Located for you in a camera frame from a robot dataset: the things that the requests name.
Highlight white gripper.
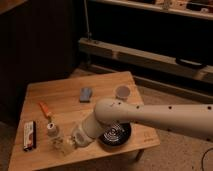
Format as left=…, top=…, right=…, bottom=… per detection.
left=62, top=122, right=91, bottom=155

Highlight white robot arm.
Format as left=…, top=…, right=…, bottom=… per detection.
left=64, top=98, right=213, bottom=155

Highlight clear plastic bottle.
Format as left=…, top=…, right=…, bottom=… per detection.
left=47, top=122, right=64, bottom=150

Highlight wooden table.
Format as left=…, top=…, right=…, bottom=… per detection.
left=8, top=72, right=160, bottom=171

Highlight black white red box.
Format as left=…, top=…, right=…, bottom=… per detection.
left=23, top=121, right=36, bottom=151

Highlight black round bowl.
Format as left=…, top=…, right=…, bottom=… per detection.
left=98, top=123, right=132, bottom=147

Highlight blue sponge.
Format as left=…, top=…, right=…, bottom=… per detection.
left=79, top=87, right=92, bottom=103

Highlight metal pole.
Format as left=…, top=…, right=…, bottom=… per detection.
left=83, top=0, right=92, bottom=40

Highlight orange handled tool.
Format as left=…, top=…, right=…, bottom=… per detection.
left=39, top=102, right=53, bottom=122

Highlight black handle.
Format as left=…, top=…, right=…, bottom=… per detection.
left=175, top=58, right=207, bottom=69

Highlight wooden shelf rail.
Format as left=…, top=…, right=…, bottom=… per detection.
left=78, top=38, right=213, bottom=103

